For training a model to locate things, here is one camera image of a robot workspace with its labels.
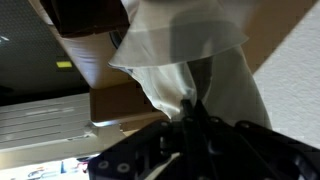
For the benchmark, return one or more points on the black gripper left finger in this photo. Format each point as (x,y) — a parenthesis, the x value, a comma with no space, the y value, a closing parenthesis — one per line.
(187,115)

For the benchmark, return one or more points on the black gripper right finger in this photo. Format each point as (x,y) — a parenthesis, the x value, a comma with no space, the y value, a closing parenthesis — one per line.
(202,115)

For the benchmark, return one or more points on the white towel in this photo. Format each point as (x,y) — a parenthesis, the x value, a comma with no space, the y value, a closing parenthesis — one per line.
(186,36)

